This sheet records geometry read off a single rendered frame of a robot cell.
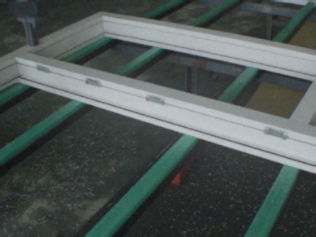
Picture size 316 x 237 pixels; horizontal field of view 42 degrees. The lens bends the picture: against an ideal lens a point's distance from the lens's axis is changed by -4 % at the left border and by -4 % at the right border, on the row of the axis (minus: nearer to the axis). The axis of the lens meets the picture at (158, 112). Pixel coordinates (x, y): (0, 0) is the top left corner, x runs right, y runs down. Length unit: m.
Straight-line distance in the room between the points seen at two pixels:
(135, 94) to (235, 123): 0.26
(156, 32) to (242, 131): 0.64
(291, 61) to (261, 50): 0.10
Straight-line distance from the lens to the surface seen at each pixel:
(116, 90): 1.08
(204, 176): 1.30
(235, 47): 1.34
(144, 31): 1.50
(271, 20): 2.59
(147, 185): 0.84
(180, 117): 1.00
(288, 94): 1.68
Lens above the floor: 1.41
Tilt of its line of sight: 30 degrees down
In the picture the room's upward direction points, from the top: 2 degrees counter-clockwise
